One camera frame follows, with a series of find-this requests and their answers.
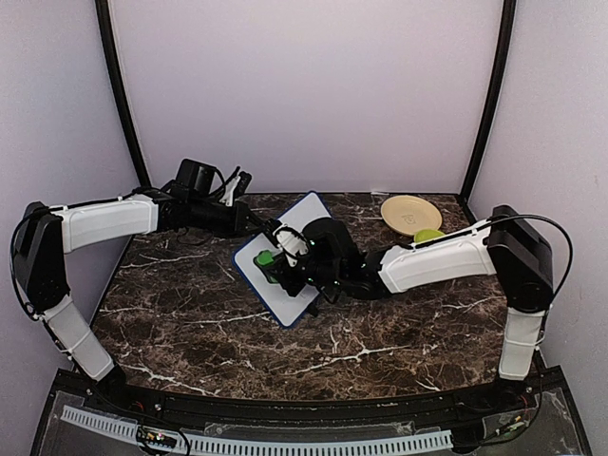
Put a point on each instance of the black frame post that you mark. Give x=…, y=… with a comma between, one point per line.
x=114, y=72
x=491, y=99

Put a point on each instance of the lime green bowl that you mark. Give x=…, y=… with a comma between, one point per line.
x=426, y=235

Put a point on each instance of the wrist black camera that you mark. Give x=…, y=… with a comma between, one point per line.
x=329, y=238
x=195, y=178

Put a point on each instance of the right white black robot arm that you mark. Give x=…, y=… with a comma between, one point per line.
x=505, y=245

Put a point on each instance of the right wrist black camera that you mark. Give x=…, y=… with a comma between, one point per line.
x=329, y=238

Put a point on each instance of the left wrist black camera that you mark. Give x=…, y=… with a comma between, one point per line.
x=195, y=178

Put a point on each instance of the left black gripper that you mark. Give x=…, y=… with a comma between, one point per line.
x=238, y=225

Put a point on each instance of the blue framed whiteboard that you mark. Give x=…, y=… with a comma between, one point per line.
x=284, y=309

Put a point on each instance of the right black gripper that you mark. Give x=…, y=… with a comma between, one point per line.
x=283, y=274

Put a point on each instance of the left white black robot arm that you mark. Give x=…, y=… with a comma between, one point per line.
x=46, y=234

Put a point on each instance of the right black frame post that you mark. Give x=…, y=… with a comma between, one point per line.
x=491, y=99

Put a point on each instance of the green whiteboard eraser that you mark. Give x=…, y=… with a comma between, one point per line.
x=264, y=259

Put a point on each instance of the left black frame post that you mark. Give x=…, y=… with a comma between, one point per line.
x=114, y=72

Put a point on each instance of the white slotted cable duct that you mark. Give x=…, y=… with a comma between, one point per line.
x=158, y=440

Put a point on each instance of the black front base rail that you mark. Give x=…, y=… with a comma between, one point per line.
x=461, y=407

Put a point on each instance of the beige round plate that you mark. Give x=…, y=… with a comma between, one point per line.
x=407, y=215

